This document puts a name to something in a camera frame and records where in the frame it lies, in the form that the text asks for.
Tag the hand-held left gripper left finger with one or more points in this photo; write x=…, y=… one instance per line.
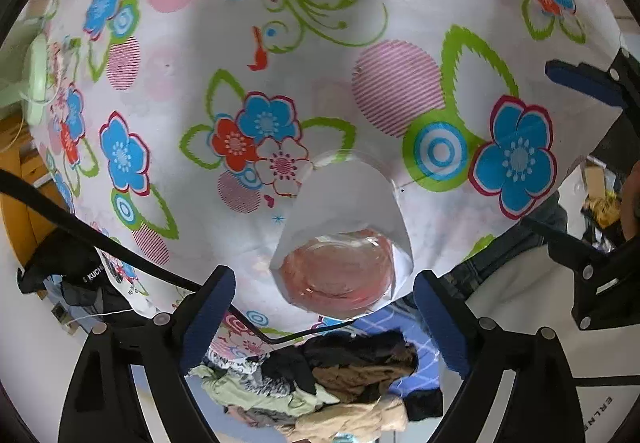
x=210, y=308

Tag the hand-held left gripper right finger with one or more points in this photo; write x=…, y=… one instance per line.
x=437, y=318

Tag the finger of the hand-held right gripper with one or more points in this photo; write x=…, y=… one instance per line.
x=582, y=80
x=575, y=253

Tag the clear cup with white label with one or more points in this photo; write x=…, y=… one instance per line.
x=342, y=248

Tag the blue checked cloth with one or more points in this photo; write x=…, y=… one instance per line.
x=400, y=323

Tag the dark denim cloth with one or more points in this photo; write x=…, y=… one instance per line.
x=520, y=243

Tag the cardboard box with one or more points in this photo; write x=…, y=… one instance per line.
x=595, y=180

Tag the pile of clothes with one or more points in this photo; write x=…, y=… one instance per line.
x=320, y=383

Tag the wooden cabinet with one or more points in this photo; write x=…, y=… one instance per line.
x=20, y=173

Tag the floral printed tablecloth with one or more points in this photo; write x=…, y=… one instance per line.
x=350, y=48

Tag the mint green fan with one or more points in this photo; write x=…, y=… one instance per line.
x=37, y=78

